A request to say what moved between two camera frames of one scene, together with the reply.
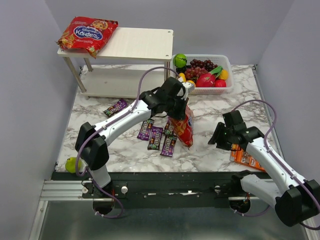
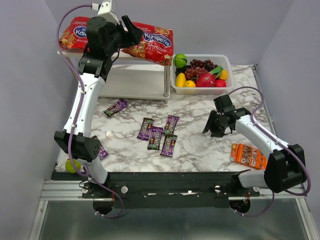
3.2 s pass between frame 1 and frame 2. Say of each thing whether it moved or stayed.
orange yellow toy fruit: stayed
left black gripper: moved
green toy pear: stayed
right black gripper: moved
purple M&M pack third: stayed
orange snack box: stayed
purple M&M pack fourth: stayed
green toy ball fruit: stayed
